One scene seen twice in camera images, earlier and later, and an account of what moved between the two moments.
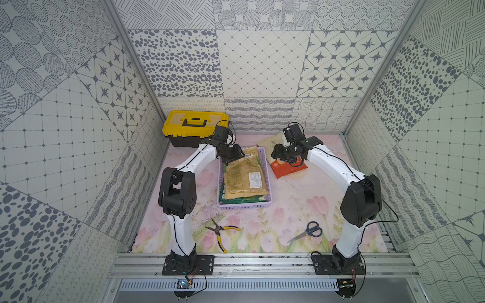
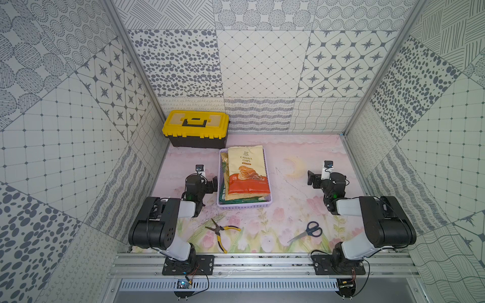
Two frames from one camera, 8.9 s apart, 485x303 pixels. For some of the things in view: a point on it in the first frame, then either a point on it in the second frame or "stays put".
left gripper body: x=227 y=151 to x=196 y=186
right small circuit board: x=347 y=287 stays put
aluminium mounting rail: x=261 y=266 stays put
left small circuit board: x=184 y=283 stays put
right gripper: x=276 y=151 to x=317 y=180
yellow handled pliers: x=218 y=229 stays put
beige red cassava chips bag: x=280 y=168 to x=247 y=173
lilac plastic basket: x=268 y=202 stays put
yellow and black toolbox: x=187 y=128 stays put
